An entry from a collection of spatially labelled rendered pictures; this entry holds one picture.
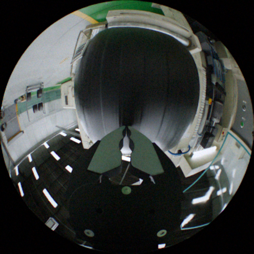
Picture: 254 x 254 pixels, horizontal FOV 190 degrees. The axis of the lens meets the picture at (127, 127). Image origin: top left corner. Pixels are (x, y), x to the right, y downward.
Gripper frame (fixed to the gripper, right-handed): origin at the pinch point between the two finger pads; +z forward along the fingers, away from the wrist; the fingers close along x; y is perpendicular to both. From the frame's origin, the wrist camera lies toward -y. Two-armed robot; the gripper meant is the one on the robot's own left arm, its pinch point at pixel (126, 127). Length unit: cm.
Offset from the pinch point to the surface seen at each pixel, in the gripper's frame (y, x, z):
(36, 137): 408, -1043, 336
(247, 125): -10, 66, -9
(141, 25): -31.8, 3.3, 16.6
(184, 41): -31.3, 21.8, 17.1
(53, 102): 129, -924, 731
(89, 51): -12.6, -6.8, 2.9
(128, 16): -36.5, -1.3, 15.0
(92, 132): 2.8, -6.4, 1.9
